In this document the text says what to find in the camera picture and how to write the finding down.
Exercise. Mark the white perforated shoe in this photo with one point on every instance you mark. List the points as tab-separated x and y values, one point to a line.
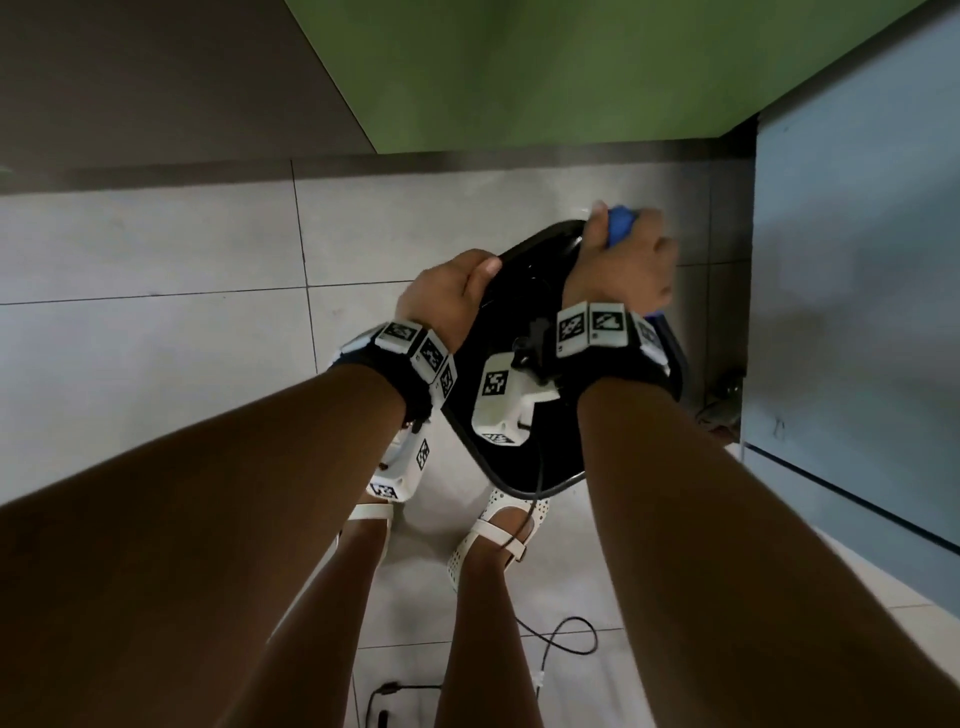
487	529
371	511

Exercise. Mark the person's right hand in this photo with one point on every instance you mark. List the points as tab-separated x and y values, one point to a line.
622	274

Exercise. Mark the person's right forearm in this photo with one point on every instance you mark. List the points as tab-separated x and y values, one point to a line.
750	570

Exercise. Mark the black plastic waste bin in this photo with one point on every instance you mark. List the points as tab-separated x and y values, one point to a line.
487	330

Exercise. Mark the blue cleaning cloth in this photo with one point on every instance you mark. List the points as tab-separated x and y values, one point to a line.
621	223

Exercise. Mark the white perforated left shoe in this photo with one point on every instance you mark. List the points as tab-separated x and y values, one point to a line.
371	511

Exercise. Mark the white perforated right shoe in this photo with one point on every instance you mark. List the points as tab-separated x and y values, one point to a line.
487	529

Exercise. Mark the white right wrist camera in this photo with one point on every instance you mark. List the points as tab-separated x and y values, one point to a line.
499	397

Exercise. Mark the person's left hand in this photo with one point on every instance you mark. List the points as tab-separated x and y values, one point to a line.
442	300

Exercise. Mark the pale blue wheeled cabinet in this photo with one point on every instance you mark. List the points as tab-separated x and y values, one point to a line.
862	300

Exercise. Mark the red caster wheel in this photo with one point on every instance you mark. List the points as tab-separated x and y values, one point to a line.
724	409

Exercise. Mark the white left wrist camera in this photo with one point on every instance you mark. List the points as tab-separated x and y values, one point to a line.
401	469

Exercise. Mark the person's left forearm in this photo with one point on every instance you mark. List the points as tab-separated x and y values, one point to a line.
195	547

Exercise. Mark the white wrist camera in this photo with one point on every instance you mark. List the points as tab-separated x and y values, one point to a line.
401	469
499	397

